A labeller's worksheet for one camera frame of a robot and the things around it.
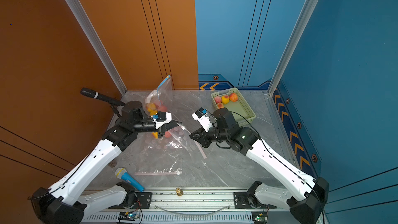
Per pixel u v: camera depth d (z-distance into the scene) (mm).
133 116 535
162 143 920
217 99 1081
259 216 710
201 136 569
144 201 735
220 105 1046
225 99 1100
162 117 524
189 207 725
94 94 803
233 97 1113
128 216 706
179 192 720
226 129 505
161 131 577
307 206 362
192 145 693
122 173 788
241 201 729
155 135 913
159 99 917
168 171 825
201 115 580
